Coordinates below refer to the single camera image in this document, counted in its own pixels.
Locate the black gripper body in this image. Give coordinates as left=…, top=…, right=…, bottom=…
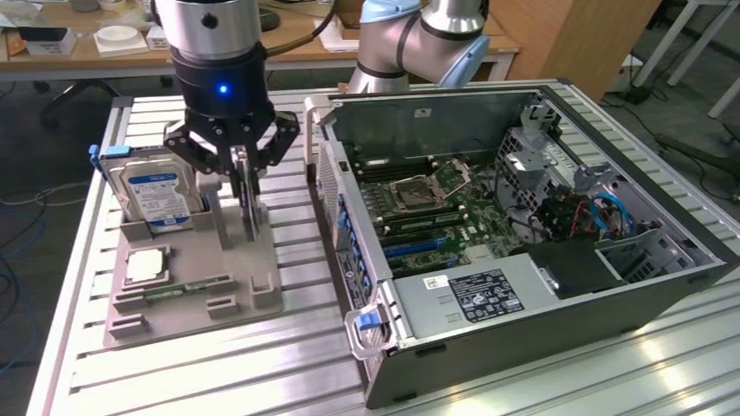
left=169, top=45, right=277, bottom=149

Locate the black GPU with silver bracket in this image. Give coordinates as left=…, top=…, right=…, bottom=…
left=229, top=146, right=263, bottom=242

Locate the black RAM slot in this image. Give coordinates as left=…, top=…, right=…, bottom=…
left=355, top=158, right=435, bottom=175
left=360, top=166, right=440, bottom=184

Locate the long black expansion slot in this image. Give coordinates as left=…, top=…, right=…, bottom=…
left=380, top=231, right=445, bottom=245

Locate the blue expansion slot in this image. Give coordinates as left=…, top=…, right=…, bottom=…
left=381, top=239, right=449, bottom=257

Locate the hard disk in blue carrier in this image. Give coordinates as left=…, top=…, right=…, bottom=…
left=88, top=145, right=204, bottom=236

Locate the wooden desk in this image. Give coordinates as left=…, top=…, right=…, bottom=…
left=0, top=0, right=521, bottom=94

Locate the small white box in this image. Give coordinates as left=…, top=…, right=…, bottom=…
left=144, top=24, right=172, bottom=49

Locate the flat white paper box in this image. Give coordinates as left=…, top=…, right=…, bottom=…
left=316, top=25, right=363, bottom=53

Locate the CPU socket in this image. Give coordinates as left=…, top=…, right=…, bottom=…
left=388, top=175, right=444, bottom=209

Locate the grey parts rack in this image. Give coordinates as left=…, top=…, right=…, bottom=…
left=101, top=172, right=285, bottom=350

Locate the silver CPU chip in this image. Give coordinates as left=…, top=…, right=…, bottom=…
left=125, top=250, right=167, bottom=283

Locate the metal socket cover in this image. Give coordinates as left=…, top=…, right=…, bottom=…
left=431, top=156, right=475, bottom=197

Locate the green RAM stick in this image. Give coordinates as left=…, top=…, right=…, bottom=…
left=141, top=276, right=231, bottom=300

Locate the white box black lid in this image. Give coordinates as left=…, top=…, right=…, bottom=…
left=16, top=26, right=79, bottom=56

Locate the silver chipset heatsink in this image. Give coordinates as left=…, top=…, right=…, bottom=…
left=461, top=244, right=496, bottom=263

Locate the perforated metal disk bay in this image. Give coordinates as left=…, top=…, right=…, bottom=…
left=493, top=125, right=579, bottom=205

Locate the grey power supply unit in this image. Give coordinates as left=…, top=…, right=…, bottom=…
left=379, top=253, right=565, bottom=341

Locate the wooden cabinet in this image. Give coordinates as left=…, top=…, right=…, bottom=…
left=508, top=0, right=664, bottom=103

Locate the open black PC case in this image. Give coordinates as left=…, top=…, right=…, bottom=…
left=303, top=82, right=733, bottom=411

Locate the grey metal disk bay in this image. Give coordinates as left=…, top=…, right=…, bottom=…
left=593, top=225, right=699, bottom=285

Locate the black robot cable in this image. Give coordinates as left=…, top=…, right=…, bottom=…
left=257, top=0, right=337, bottom=58

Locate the black wire bundle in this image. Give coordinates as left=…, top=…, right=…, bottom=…
left=501, top=181, right=579, bottom=244

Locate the red wire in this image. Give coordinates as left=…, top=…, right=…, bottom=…
left=569, top=201, right=596, bottom=235

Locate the blue wire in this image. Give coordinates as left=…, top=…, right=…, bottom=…
left=592, top=192, right=637, bottom=237

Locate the white desk frame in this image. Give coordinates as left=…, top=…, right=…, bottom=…
left=632, top=0, right=740, bottom=118

